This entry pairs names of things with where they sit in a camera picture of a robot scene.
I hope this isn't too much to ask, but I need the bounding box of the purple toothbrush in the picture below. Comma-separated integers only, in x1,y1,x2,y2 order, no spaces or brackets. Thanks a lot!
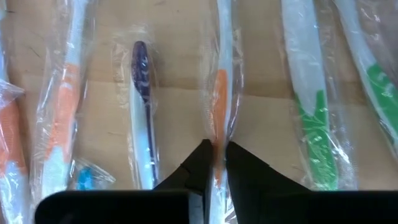
111,26,161,190

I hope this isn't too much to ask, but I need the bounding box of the orange toothbrush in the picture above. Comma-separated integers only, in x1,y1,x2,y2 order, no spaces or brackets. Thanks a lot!
0,79,27,224
200,0,245,224
30,0,97,200

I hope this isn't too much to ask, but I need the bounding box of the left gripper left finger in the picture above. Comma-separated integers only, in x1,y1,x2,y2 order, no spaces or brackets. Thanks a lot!
34,139,215,224

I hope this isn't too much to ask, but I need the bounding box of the green wrapped toothbrush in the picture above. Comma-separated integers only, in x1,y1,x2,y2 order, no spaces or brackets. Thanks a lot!
279,0,358,191
332,0,398,156

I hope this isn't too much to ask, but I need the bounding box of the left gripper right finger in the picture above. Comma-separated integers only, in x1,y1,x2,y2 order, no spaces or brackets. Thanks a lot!
226,141,398,224

